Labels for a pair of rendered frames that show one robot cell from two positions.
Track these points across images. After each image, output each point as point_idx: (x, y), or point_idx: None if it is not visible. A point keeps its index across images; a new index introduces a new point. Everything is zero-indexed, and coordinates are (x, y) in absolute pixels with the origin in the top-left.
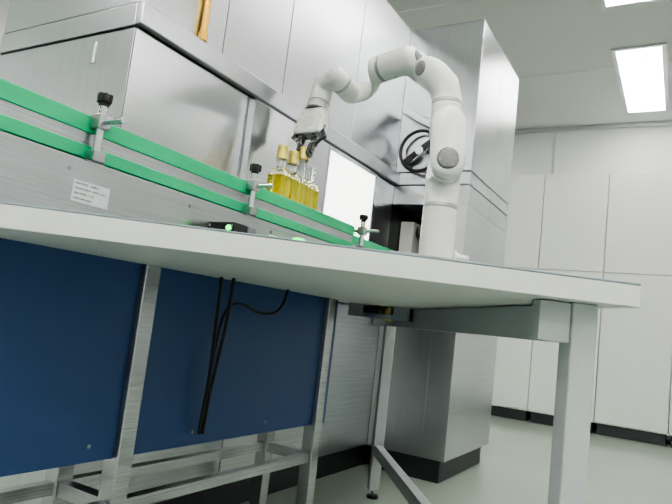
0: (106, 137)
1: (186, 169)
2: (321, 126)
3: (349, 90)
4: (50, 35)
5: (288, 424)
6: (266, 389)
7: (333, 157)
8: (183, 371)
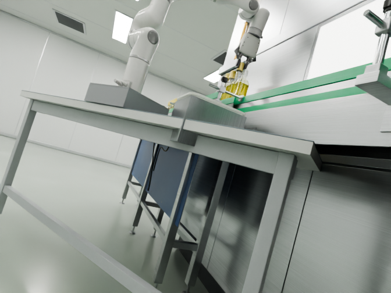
0: None
1: (170, 112)
2: (237, 46)
3: (241, 11)
4: None
5: (166, 211)
6: (165, 186)
7: (325, 29)
8: (155, 170)
